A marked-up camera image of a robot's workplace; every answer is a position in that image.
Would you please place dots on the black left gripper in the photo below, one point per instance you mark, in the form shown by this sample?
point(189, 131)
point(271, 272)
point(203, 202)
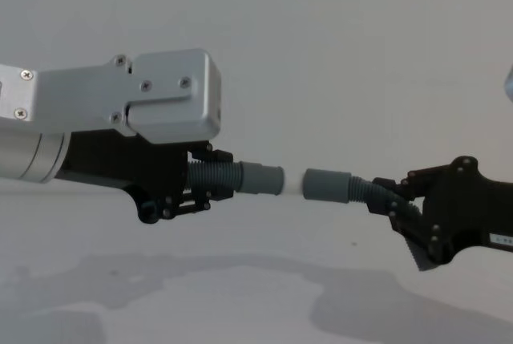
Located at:
point(120, 163)

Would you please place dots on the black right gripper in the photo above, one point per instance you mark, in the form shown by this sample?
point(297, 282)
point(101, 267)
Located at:
point(469, 203)

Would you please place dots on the white tube connector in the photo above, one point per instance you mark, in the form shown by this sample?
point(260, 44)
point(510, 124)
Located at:
point(293, 184)

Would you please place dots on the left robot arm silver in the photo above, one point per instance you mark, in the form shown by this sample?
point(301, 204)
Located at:
point(80, 91)

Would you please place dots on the white table cloth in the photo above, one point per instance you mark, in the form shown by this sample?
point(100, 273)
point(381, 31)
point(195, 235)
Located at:
point(248, 304)

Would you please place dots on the white curtain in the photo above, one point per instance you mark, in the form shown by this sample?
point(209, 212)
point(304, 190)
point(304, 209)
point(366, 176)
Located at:
point(304, 39)

